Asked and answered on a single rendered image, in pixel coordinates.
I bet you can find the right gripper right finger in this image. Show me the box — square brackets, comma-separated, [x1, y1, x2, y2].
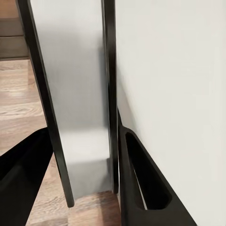
[118, 125, 198, 226]

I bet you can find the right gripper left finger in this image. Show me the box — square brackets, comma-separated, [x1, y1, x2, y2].
[0, 127, 53, 226]

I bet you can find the hardback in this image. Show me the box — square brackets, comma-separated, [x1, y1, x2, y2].
[15, 0, 119, 208]

